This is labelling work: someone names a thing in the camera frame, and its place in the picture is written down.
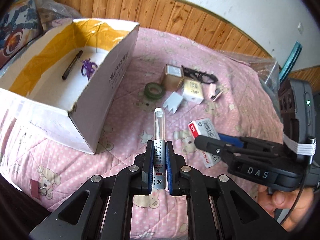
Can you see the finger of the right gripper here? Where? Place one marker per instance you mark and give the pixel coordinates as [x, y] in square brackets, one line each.
[213, 146]
[235, 141]

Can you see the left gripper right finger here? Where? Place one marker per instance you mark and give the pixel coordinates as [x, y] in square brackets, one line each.
[218, 208]

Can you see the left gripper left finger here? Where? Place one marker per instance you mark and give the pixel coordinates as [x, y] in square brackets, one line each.
[102, 207]

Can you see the staples box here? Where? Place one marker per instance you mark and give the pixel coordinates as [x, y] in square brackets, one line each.
[202, 131]

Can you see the pink stapler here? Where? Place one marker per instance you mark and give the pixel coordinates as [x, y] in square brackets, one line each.
[214, 92]

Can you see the clear glue tube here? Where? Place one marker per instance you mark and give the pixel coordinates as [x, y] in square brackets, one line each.
[159, 170]

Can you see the beige tissue pack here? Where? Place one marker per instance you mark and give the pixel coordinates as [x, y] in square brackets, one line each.
[192, 91]

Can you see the white phone charger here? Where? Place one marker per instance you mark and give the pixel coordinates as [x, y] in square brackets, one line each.
[173, 102]

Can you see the black safety glasses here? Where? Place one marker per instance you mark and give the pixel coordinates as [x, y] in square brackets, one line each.
[202, 77]

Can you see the gold square tin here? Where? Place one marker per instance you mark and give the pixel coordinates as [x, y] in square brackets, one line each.
[172, 77]

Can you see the purple silver hero figure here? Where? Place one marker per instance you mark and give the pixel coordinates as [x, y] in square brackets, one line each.
[88, 68]

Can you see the black marker pen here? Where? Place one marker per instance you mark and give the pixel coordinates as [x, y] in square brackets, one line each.
[71, 65]

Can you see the person's right hand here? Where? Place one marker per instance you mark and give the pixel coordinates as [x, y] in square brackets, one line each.
[285, 200]

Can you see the pink binder clip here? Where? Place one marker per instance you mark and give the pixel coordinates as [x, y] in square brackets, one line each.
[34, 189]

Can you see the clear plastic bag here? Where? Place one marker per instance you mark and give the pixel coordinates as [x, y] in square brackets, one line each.
[267, 70]

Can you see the pink bear-print quilt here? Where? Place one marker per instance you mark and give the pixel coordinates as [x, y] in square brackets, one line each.
[243, 109]

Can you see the green tape roll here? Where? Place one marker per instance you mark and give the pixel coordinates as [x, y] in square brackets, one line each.
[154, 91]

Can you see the teal board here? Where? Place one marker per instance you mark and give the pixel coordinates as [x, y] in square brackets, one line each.
[290, 62]

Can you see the white cardboard box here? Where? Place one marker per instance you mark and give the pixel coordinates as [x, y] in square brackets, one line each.
[72, 111]

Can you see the wooden headboard panel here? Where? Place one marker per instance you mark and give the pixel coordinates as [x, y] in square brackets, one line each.
[177, 17]

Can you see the robot toy box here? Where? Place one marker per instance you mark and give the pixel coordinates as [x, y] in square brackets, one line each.
[19, 25]

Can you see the bubble wrap at headboard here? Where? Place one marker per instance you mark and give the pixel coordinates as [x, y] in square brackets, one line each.
[53, 14]

